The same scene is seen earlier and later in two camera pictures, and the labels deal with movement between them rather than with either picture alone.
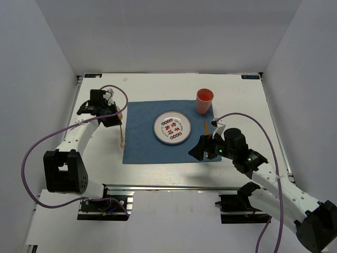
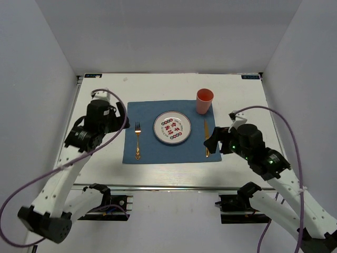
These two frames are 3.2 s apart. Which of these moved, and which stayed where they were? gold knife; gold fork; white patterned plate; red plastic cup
Moved: gold fork
Stayed: white patterned plate; red plastic cup; gold knife
